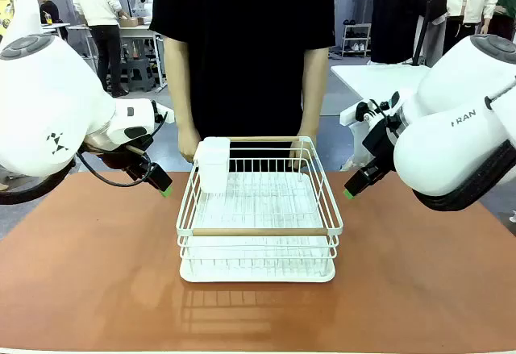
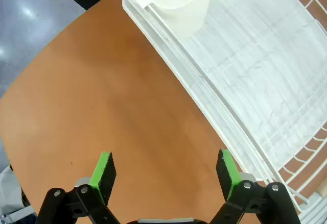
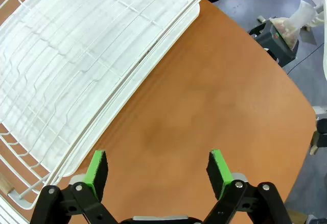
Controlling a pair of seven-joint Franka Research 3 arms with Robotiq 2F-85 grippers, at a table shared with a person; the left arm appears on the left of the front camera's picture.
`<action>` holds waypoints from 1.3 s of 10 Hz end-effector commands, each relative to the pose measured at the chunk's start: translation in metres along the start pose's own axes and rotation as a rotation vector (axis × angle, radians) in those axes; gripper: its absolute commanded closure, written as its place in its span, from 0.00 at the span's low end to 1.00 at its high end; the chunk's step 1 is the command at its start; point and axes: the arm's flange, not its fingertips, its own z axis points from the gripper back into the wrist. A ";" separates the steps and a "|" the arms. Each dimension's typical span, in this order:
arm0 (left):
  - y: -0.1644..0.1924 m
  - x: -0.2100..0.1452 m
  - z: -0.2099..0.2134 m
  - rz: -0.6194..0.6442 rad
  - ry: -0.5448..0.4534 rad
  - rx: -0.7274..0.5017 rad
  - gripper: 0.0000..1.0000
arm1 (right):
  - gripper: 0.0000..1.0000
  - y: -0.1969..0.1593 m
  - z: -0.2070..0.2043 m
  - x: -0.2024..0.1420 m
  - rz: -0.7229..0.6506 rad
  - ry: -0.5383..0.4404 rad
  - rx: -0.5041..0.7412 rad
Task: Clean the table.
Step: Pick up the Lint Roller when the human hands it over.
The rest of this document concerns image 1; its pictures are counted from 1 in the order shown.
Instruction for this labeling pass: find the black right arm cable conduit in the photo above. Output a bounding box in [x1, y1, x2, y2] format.
[411, 140, 516, 213]

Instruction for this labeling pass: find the person in black shirt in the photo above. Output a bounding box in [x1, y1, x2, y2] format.
[148, 0, 337, 174]

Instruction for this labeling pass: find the white side table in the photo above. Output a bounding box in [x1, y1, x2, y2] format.
[330, 63, 433, 117]

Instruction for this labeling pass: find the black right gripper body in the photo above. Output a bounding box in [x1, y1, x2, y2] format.
[361, 114, 401, 170]

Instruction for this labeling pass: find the grey plastic step stool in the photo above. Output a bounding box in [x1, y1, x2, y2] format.
[122, 56, 156, 94]

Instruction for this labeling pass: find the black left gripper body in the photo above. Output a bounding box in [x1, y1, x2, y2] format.
[101, 147, 152, 181]

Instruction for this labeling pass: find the white wire dish rack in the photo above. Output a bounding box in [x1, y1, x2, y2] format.
[175, 135, 345, 261]

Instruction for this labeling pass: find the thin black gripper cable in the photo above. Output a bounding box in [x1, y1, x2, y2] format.
[76, 111, 169, 189]

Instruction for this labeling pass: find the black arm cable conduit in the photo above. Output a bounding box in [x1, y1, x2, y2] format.
[411, 140, 516, 213]
[0, 158, 78, 206]

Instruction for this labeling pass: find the seated person in black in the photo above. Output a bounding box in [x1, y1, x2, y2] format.
[35, 0, 69, 41]

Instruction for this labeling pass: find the hanging black coat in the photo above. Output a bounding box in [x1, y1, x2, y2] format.
[369, 0, 448, 65]

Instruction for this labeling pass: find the person's left forearm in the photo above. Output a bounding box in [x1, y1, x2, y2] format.
[301, 46, 331, 130]

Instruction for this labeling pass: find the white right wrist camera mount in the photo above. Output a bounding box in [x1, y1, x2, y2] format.
[339, 94, 405, 129]

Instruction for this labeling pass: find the white background work table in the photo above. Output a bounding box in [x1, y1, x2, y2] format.
[66, 22, 167, 90]

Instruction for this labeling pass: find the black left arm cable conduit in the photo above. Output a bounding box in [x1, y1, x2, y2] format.
[0, 158, 78, 206]

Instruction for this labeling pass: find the person in white sweater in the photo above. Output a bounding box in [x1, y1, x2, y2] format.
[71, 0, 131, 98]

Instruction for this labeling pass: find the white plastic utensil holder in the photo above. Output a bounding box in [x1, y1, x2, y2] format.
[193, 136, 232, 194]

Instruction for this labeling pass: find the white shoe rack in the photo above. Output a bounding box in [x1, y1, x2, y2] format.
[341, 23, 372, 59]

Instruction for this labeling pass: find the black stand pole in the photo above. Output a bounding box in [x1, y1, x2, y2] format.
[410, 0, 445, 67]

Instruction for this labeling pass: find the person's left hand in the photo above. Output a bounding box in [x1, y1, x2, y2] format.
[289, 123, 320, 172]

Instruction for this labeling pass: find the brown cardboard box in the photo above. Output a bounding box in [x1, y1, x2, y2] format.
[118, 15, 146, 29]

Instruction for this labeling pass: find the person's right hand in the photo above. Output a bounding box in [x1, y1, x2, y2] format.
[177, 126, 203, 165]

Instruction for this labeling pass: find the person's right forearm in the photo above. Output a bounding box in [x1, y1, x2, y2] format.
[162, 35, 202, 134]

